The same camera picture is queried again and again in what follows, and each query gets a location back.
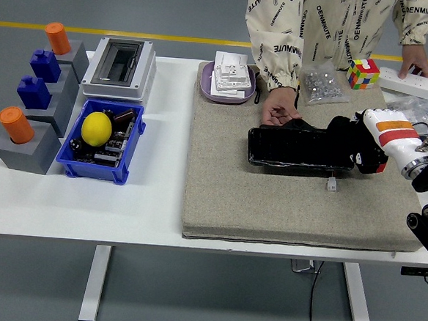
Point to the white flat cover plate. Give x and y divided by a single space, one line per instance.
226 92

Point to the purple tray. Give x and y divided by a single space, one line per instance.
205 83

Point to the blue plastic bin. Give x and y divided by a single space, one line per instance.
88 168

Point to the yellow lemon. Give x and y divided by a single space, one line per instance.
96 129

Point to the person's right forearm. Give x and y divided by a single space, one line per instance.
279 62

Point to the black circuit boards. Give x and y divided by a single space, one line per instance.
113 148

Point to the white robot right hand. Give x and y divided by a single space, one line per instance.
395 136

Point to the white power strip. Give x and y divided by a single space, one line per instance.
425 87

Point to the black round component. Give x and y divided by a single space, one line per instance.
76 145

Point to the person's left hand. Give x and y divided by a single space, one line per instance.
416 59

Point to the person's torso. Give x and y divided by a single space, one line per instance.
337 26

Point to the colourful puzzle cube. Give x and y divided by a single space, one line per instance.
363 75

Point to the clear bag of metal nuts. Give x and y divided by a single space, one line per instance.
322 85

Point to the small white connector plug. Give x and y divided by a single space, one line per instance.
331 185

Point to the grey-brown mat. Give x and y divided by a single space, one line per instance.
262 204

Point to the white table leg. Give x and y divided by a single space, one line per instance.
95 284
358 303

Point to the brown cylinder capacitor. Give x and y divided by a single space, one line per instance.
124 115

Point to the metal bracket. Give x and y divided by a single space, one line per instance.
302 266

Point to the orange cylinder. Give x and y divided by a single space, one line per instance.
16 125
58 39

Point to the blue block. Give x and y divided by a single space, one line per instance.
34 93
45 66

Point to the black rag red tag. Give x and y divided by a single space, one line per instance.
342 140

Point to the grey block holder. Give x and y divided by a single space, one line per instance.
78 59
69 84
61 116
27 156

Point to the person's right hand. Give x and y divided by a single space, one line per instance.
278 102

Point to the black control box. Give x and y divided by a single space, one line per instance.
419 272

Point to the grey electrical enclosure box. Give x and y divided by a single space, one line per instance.
102 83

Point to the person's left forearm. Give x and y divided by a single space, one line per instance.
416 24

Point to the clear bag of small parts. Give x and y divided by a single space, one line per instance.
423 109

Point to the white socket module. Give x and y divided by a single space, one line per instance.
234 75

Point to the white switch plate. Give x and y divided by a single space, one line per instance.
228 58

